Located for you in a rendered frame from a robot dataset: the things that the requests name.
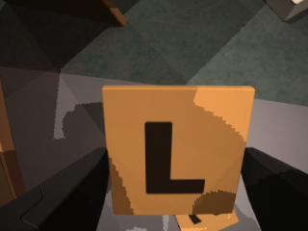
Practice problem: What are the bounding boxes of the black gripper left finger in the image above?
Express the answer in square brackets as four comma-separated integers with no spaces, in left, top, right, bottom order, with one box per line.
[0,147,109,231]

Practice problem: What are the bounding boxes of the beige flat box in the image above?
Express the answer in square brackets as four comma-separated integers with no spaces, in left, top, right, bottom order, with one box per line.
[265,0,308,20]

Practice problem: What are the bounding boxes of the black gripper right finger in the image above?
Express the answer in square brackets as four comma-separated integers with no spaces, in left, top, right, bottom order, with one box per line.
[242,146,308,231]

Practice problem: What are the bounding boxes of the orange letter tile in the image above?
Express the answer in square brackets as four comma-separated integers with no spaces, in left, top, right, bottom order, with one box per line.
[101,85,255,216]

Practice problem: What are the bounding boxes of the brown square tile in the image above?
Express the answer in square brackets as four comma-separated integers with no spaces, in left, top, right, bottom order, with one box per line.
[176,211,239,231]

